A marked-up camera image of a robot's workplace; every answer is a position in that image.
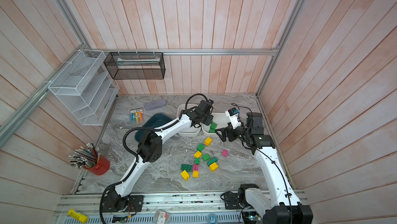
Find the green long lego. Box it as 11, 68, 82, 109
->
207, 157, 218, 166

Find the red pencil cup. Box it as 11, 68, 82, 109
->
69, 143, 110, 175

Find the white bin middle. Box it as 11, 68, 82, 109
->
176, 104, 201, 137

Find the grey fabric pouch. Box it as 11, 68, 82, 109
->
144, 99, 166, 110

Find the yellow lego right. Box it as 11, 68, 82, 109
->
209, 163, 219, 172

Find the white bin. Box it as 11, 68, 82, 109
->
201, 112, 231, 138
176, 104, 201, 137

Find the yellow lego front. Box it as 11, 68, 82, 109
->
181, 170, 190, 181

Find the yellow lego near bins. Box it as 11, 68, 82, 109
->
204, 137, 213, 146

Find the white wire mesh shelf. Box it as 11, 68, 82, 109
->
49, 50, 119, 126

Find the rainbow colour card pack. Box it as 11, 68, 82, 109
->
129, 107, 144, 124

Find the dark green flat lego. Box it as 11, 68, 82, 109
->
181, 164, 193, 172

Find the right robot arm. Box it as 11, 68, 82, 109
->
215, 108, 313, 224

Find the yellow lego centre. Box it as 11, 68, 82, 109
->
194, 151, 202, 158

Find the black mesh basket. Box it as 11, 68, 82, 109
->
104, 51, 166, 80

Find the teal plastic bin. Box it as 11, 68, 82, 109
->
134, 113, 173, 142

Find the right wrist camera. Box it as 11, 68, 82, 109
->
225, 107, 242, 129

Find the green lego top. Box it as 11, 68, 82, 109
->
210, 122, 217, 130

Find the green lego centre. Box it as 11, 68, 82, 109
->
202, 154, 210, 161

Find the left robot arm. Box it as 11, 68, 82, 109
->
99, 93, 214, 223

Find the white bin right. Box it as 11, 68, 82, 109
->
201, 112, 231, 138

